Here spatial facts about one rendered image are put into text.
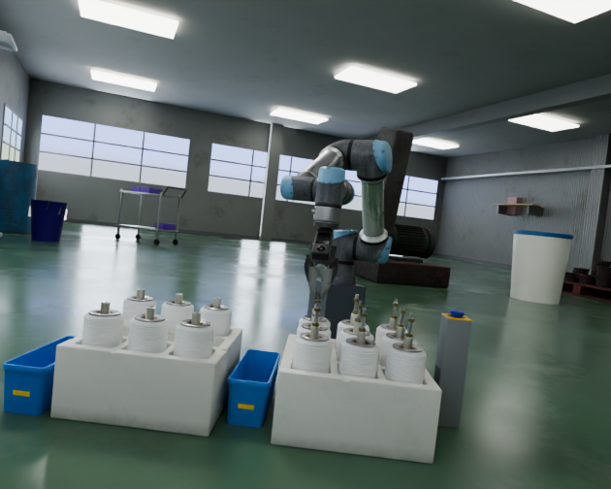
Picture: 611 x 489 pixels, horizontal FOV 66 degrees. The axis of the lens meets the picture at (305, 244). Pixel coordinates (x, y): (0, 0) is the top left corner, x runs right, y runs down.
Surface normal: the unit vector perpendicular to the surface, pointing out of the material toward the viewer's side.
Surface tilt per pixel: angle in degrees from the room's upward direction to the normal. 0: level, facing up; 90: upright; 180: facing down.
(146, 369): 90
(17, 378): 92
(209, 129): 90
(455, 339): 90
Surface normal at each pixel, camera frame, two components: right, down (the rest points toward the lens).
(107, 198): 0.37, 0.08
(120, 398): -0.04, 0.04
